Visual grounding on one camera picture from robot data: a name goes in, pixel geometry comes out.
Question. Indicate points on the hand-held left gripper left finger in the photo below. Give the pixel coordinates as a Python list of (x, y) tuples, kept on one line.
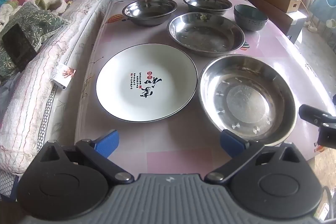
[(109, 142)]

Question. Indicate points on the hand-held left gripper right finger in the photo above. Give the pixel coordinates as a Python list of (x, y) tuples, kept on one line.
[(232, 142)]

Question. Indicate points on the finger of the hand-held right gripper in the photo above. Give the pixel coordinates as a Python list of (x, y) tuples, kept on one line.
[(315, 113)]

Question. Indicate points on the large steel bowl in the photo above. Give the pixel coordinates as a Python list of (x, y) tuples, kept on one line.
[(246, 98)]

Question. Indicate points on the white calligraphy plate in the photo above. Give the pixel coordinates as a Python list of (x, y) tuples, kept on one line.
[(123, 98)]

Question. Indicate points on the shallow steel plate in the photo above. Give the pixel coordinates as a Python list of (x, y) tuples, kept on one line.
[(204, 35)]

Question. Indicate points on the teal ceramic bowl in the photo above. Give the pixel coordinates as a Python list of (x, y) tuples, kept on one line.
[(249, 22)]

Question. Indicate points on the small steel bowl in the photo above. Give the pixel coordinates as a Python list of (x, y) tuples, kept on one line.
[(207, 2), (149, 10)]

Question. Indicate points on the small printed card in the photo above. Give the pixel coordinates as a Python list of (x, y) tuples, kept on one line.
[(64, 74)]

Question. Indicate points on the white quilted blanket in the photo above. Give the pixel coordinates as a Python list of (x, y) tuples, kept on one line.
[(31, 108)]

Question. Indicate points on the large brown grey carton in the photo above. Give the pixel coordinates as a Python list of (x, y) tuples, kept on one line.
[(275, 18)]

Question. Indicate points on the white mattress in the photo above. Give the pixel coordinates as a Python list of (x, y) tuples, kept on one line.
[(92, 3)]

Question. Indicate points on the pile of bedding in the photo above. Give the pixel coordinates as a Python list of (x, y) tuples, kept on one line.
[(39, 19)]

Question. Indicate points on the white fluffy cloth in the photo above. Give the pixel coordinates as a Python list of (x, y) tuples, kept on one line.
[(50, 2)]

